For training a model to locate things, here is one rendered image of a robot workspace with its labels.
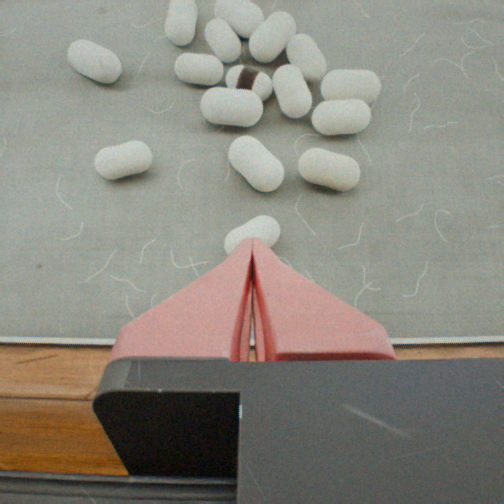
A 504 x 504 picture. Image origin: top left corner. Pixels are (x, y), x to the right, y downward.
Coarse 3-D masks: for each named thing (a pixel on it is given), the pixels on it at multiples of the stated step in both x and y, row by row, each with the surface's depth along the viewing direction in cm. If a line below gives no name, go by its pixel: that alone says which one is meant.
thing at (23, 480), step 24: (0, 480) 4; (24, 480) 4; (48, 480) 4; (72, 480) 4; (96, 480) 4; (120, 480) 4; (144, 480) 4; (168, 480) 4; (192, 480) 4; (216, 480) 4
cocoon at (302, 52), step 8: (296, 40) 22; (304, 40) 21; (312, 40) 22; (288, 48) 22; (296, 48) 21; (304, 48) 21; (312, 48) 21; (288, 56) 22; (296, 56) 22; (304, 56) 21; (312, 56) 21; (320, 56) 21; (296, 64) 22; (304, 64) 21; (312, 64) 21; (320, 64) 21; (304, 72) 22; (312, 72) 21; (320, 72) 22; (312, 80) 22
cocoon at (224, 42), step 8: (208, 24) 22; (216, 24) 22; (224, 24) 22; (208, 32) 22; (216, 32) 22; (224, 32) 22; (232, 32) 22; (208, 40) 22; (216, 40) 22; (224, 40) 22; (232, 40) 22; (216, 48) 22; (224, 48) 22; (232, 48) 22; (240, 48) 22; (224, 56) 22; (232, 56) 22
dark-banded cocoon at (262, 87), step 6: (234, 66) 21; (240, 66) 21; (228, 72) 21; (234, 72) 21; (228, 78) 21; (234, 78) 21; (258, 78) 21; (264, 78) 21; (228, 84) 22; (234, 84) 21; (258, 84) 21; (264, 84) 21; (270, 84) 21; (252, 90) 21; (258, 90) 21; (264, 90) 21; (270, 90) 21; (258, 96) 21; (264, 96) 21
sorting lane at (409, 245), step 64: (0, 0) 25; (64, 0) 25; (128, 0) 25; (256, 0) 25; (320, 0) 25; (384, 0) 25; (448, 0) 25; (0, 64) 23; (64, 64) 23; (128, 64) 23; (256, 64) 23; (384, 64) 23; (448, 64) 23; (0, 128) 22; (64, 128) 22; (128, 128) 22; (192, 128) 22; (256, 128) 22; (384, 128) 22; (448, 128) 22; (0, 192) 21; (64, 192) 21; (128, 192) 21; (192, 192) 21; (256, 192) 21; (320, 192) 21; (384, 192) 21; (448, 192) 21; (0, 256) 20; (64, 256) 20; (128, 256) 20; (192, 256) 20; (320, 256) 20; (384, 256) 20; (448, 256) 20; (0, 320) 19; (64, 320) 19; (128, 320) 19; (384, 320) 19; (448, 320) 19
